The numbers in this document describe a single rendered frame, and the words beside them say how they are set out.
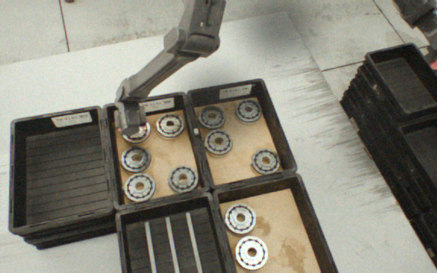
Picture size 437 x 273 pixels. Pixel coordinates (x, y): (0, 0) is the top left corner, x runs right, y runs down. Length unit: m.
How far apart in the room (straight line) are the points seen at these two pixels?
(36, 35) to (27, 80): 1.24
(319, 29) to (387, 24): 0.55
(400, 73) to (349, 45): 0.83
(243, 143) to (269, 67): 0.52
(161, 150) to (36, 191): 0.43
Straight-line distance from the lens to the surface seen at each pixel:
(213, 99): 1.45
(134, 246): 1.27
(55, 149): 1.46
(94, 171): 1.38
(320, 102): 1.73
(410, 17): 1.22
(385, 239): 1.55
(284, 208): 1.32
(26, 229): 1.26
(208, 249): 1.25
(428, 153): 2.22
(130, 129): 1.18
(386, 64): 2.31
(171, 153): 1.37
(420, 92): 2.28
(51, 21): 3.13
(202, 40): 0.84
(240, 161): 1.36
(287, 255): 1.28
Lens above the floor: 2.05
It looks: 60 degrees down
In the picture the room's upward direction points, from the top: 7 degrees clockwise
